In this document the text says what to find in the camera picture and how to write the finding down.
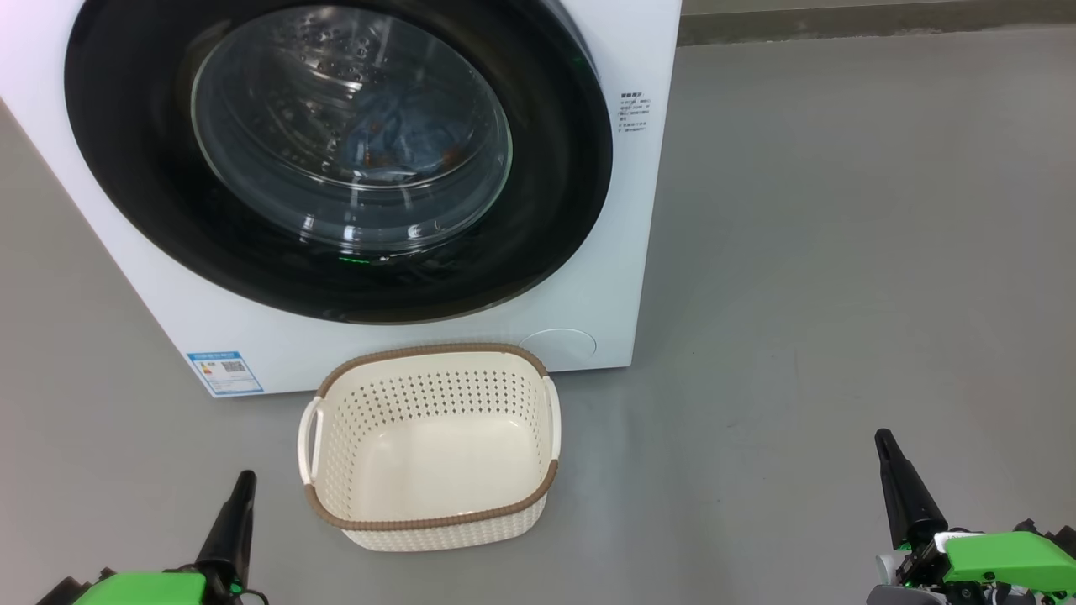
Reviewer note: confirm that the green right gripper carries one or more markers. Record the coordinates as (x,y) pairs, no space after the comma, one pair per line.
(1000,559)

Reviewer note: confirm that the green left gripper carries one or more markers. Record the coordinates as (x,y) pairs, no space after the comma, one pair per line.
(151,590)

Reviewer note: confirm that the black round glass washer door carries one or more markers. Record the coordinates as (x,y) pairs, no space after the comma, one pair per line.
(126,168)

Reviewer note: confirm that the blue cartoon print garment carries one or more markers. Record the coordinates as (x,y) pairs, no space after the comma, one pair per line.
(412,134)

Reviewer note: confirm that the white front-load washing machine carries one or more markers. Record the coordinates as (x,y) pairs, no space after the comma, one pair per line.
(605,252)

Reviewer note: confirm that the blue energy label sticker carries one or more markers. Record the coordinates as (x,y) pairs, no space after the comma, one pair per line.
(224,373)

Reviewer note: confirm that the cream perforated laundry basket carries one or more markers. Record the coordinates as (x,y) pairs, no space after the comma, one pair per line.
(437,386)

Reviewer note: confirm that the round white filter cover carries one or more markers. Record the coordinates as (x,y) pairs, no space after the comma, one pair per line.
(556,344)

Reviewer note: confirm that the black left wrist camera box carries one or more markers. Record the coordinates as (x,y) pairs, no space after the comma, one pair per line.
(63,592)

